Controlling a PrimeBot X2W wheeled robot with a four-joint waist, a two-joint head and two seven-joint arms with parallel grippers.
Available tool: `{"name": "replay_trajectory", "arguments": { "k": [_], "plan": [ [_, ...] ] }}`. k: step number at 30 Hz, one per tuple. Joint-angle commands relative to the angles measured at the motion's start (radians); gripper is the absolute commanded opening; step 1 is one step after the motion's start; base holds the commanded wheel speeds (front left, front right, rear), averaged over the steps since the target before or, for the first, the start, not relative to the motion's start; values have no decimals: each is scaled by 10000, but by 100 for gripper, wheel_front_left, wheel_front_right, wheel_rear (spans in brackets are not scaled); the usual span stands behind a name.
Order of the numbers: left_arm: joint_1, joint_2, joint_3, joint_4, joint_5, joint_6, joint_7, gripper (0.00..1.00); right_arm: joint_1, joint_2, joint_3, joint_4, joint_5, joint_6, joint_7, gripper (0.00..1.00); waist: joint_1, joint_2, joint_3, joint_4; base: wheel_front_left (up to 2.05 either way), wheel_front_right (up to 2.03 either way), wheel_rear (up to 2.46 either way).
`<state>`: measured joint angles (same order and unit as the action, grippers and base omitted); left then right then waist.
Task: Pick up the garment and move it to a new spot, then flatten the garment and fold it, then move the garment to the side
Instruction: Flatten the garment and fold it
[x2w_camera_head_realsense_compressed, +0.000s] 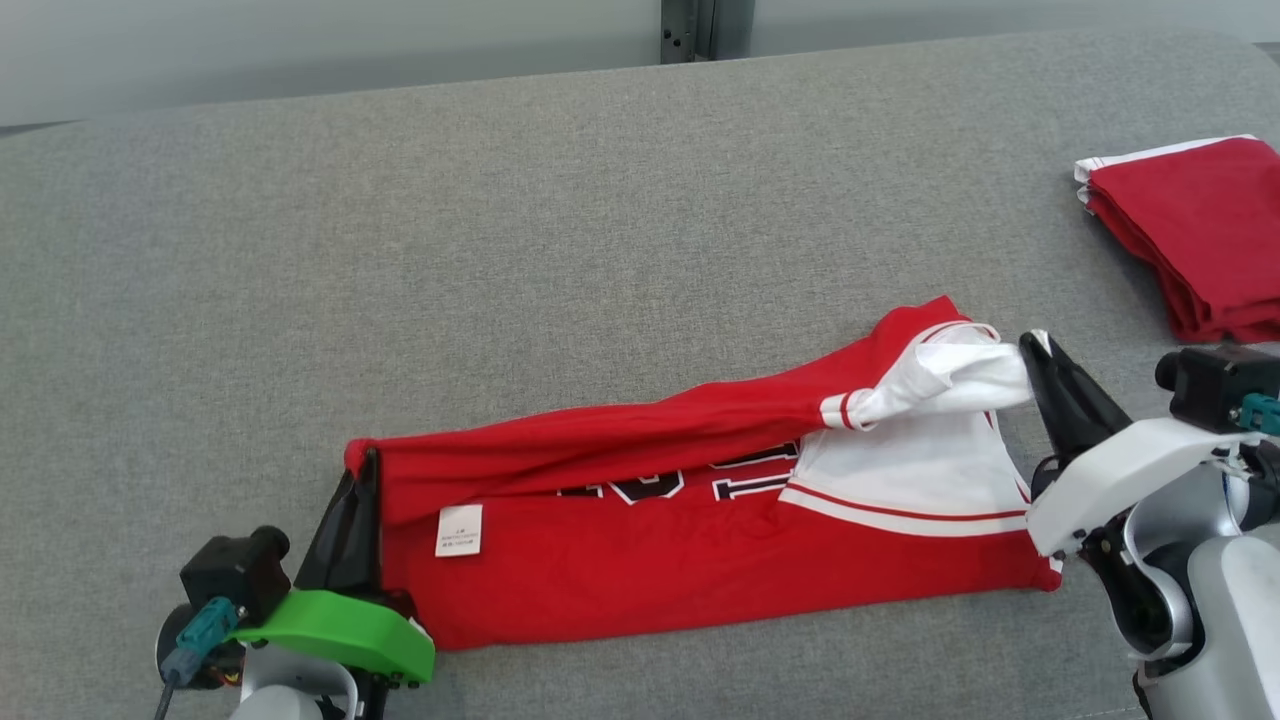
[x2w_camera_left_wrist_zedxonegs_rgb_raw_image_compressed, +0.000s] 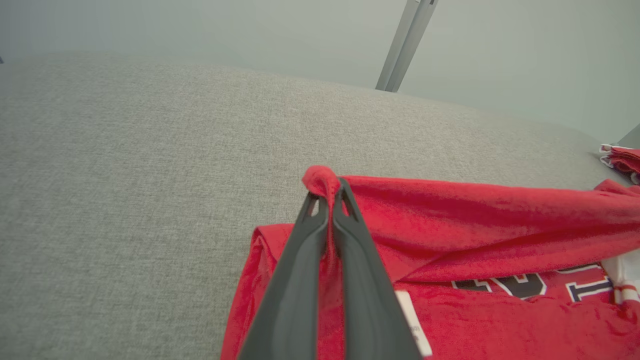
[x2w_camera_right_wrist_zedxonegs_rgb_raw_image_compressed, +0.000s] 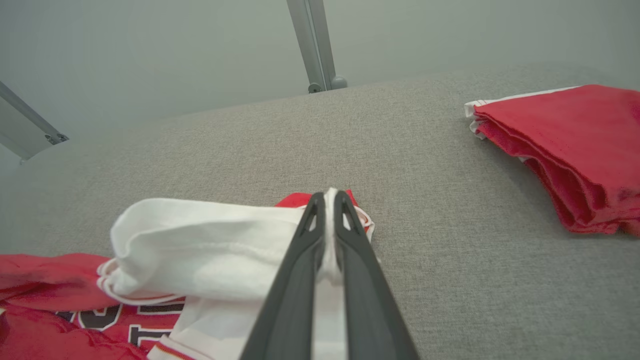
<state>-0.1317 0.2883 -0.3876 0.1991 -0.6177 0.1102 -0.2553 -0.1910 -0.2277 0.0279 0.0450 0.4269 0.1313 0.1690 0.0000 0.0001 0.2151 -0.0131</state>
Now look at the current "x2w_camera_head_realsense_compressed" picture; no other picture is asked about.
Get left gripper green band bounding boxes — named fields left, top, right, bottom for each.
left=226, top=446, right=437, bottom=687

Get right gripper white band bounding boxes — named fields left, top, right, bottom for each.
left=1017, top=332, right=1253, bottom=560

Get red shorts white trim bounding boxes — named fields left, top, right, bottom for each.
left=1073, top=134, right=1280, bottom=347

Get red white basketball jersey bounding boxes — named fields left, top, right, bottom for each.
left=343, top=295, right=1065, bottom=653

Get left arm cable teal plug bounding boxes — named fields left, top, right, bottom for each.
left=152, top=596, right=242, bottom=720

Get arm cable teal plug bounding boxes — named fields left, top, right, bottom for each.
left=1233, top=392, right=1280, bottom=438
left=152, top=596, right=242, bottom=720

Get right arm cable teal plug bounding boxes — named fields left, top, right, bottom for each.
left=1233, top=392, right=1280, bottom=438

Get grey metal post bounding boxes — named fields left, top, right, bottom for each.
left=659, top=0, right=754, bottom=65

